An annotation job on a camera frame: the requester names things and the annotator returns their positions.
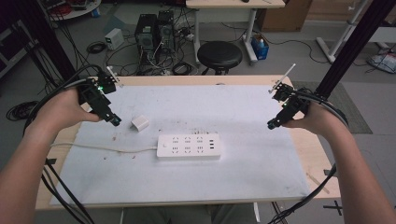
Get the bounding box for cardboard box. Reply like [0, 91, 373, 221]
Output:
[261, 0, 314, 33]

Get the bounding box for person's right hand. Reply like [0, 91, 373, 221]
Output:
[282, 101, 347, 142]

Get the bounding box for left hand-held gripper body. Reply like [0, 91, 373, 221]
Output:
[77, 65, 123, 123]

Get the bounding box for black round stool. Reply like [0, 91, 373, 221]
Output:
[196, 40, 244, 77]

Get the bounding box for white table mat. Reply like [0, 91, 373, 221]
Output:
[49, 84, 312, 207]

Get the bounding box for grey floor mat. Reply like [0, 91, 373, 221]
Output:
[291, 80, 374, 135]

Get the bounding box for black computer tower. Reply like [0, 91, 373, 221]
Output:
[157, 9, 176, 54]
[134, 13, 161, 67]

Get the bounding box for round white table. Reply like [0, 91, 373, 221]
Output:
[40, 0, 103, 22]

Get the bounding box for white power strip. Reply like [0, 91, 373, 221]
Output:
[156, 133, 222, 160]

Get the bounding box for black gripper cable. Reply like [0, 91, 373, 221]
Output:
[21, 63, 105, 138]
[267, 87, 349, 224]

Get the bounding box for white power strip cable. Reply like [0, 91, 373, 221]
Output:
[49, 142, 159, 154]

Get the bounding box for white metal stand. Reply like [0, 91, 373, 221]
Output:
[316, 0, 372, 64]

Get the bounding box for wooden table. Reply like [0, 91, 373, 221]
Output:
[35, 74, 342, 211]

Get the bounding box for blue box with bottle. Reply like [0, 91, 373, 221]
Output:
[250, 33, 270, 62]

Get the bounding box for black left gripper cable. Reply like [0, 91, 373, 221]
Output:
[21, 63, 105, 138]

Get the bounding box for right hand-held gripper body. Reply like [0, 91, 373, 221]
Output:
[268, 63, 311, 124]

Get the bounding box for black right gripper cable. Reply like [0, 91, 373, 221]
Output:
[267, 87, 349, 224]

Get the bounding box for white power supply box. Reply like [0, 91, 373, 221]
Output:
[104, 27, 125, 50]

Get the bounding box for black coiled cable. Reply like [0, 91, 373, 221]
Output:
[5, 100, 41, 122]
[86, 40, 107, 55]
[171, 61, 194, 77]

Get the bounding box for white desk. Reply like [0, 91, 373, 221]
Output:
[185, 0, 286, 66]

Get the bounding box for black metal post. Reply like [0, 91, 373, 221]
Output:
[315, 0, 396, 100]
[15, 0, 78, 82]

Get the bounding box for person's left hand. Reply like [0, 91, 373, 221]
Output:
[36, 87, 104, 133]

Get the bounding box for white charger plug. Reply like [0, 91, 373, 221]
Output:
[131, 114, 150, 133]

